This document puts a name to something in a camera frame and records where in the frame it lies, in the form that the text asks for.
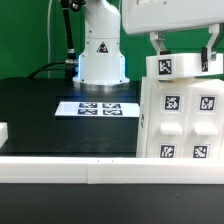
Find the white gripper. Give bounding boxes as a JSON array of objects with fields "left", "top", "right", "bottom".
[{"left": 122, "top": 0, "right": 224, "bottom": 72}]

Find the white cabinet top block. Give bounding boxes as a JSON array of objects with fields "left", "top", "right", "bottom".
[{"left": 146, "top": 53, "right": 224, "bottom": 80}]

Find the white cabinet door panel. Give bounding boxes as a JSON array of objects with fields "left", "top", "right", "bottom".
[
  {"left": 147, "top": 83, "right": 189, "bottom": 159},
  {"left": 184, "top": 80, "right": 224, "bottom": 159}
]

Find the white cabinet body box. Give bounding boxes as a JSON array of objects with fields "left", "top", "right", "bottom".
[{"left": 136, "top": 78, "right": 224, "bottom": 159}]

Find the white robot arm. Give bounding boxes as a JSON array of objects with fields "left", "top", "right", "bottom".
[{"left": 59, "top": 0, "right": 224, "bottom": 87}]

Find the white U-shaped table fence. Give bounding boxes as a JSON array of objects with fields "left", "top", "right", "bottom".
[{"left": 0, "top": 121, "right": 224, "bottom": 185}]

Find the black cable bundle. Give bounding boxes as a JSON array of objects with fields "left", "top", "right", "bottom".
[{"left": 27, "top": 0, "right": 84, "bottom": 80}]

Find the white marker base plate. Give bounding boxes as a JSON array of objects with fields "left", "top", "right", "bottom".
[{"left": 55, "top": 101, "right": 139, "bottom": 118}]

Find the white thin cable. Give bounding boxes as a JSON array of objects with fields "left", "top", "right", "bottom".
[{"left": 46, "top": 0, "right": 54, "bottom": 80}]

